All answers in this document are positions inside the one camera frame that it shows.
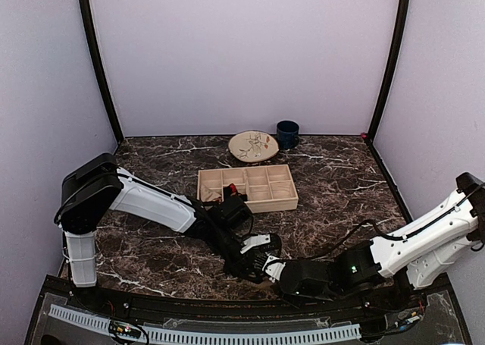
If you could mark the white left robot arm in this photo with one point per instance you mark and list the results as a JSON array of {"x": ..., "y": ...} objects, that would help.
[{"x": 101, "y": 185}]

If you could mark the left black corner post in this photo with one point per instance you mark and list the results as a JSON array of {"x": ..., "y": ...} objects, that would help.
[{"x": 98, "y": 67}]

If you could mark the black corner post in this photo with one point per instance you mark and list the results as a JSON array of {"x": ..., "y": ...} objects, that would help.
[
  {"x": 98, "y": 67},
  {"x": 391, "y": 64}
]

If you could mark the wooden compartment tray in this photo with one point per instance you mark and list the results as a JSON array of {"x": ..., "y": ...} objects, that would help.
[{"x": 267, "y": 188}]

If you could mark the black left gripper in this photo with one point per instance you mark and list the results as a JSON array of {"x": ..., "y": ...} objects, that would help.
[{"x": 238, "y": 268}]

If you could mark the dark blue mug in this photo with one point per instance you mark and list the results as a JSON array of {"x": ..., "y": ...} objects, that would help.
[{"x": 287, "y": 134}]

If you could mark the right black corner post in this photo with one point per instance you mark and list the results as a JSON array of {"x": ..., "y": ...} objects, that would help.
[{"x": 391, "y": 64}]

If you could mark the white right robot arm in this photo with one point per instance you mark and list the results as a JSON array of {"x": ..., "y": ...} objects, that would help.
[{"x": 422, "y": 250}]

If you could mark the patterned ceramic plate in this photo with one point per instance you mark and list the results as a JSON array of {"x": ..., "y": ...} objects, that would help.
[{"x": 253, "y": 146}]

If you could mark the beige striped sock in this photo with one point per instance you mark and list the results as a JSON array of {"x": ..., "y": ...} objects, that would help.
[{"x": 210, "y": 195}]

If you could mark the black argyle sock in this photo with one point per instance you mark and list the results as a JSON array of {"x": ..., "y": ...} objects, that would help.
[{"x": 230, "y": 191}]

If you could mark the white slotted cable duct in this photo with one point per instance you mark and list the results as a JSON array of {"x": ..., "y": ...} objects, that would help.
[{"x": 125, "y": 333}]

